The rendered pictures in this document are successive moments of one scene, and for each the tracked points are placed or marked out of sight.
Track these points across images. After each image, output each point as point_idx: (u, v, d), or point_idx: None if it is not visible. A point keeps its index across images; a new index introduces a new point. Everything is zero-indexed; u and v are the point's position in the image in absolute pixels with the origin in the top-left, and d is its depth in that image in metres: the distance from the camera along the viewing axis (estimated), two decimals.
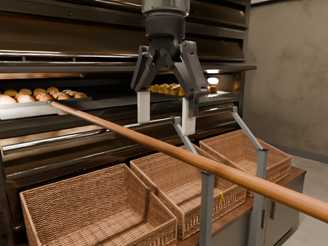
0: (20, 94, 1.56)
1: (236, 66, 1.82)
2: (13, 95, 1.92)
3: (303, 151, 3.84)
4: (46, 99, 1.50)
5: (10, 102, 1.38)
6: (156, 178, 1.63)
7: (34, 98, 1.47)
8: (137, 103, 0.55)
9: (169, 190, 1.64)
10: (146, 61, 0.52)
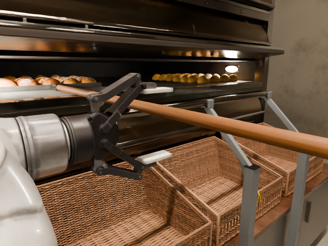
0: (20, 78, 1.35)
1: (264, 49, 1.61)
2: None
3: None
4: (50, 83, 1.30)
5: (9, 85, 1.18)
6: (176, 175, 1.42)
7: (37, 81, 1.27)
8: (148, 82, 0.47)
9: (190, 188, 1.43)
10: (108, 97, 0.41)
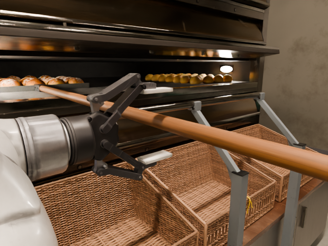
0: (3, 78, 1.30)
1: (258, 48, 1.56)
2: None
3: (317, 149, 3.58)
4: (33, 83, 1.24)
5: None
6: None
7: (20, 82, 1.22)
8: (148, 82, 0.47)
9: (180, 193, 1.38)
10: (108, 98, 0.41)
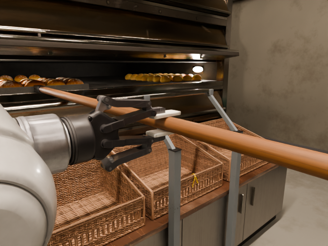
0: (3, 80, 1.30)
1: (217, 51, 1.80)
2: None
3: (294, 144, 3.82)
4: (33, 85, 1.24)
5: None
6: (134, 163, 1.61)
7: (19, 83, 1.22)
8: (157, 107, 0.49)
9: (146, 174, 1.63)
10: (115, 106, 0.42)
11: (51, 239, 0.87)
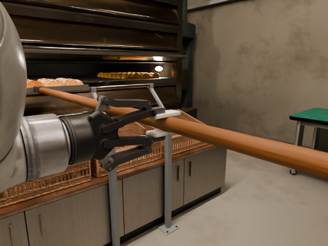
0: None
1: (165, 54, 2.24)
2: None
3: (259, 136, 4.26)
4: (32, 85, 1.25)
5: None
6: None
7: None
8: (157, 107, 0.49)
9: None
10: (115, 106, 0.42)
11: None
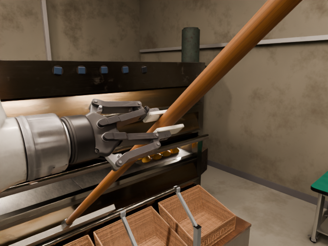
0: None
1: (188, 141, 2.18)
2: None
3: (272, 183, 4.20)
4: None
5: None
6: None
7: None
8: (152, 112, 0.51)
9: None
10: (107, 109, 0.44)
11: None
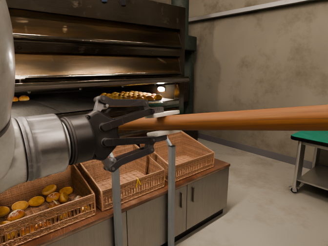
0: None
1: (168, 79, 2.27)
2: None
3: (260, 149, 4.28)
4: None
5: (9, 221, 1.44)
6: (98, 169, 2.08)
7: (22, 210, 1.57)
8: (155, 108, 0.50)
9: (108, 177, 2.09)
10: (112, 106, 0.42)
11: (24, 221, 1.33)
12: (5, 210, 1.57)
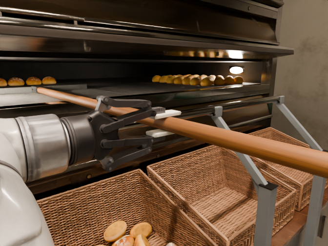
0: None
1: (274, 49, 1.49)
2: (2, 85, 1.58)
3: None
4: None
5: None
6: None
7: None
8: (157, 107, 0.49)
9: (193, 201, 1.31)
10: (115, 106, 0.42)
11: None
12: None
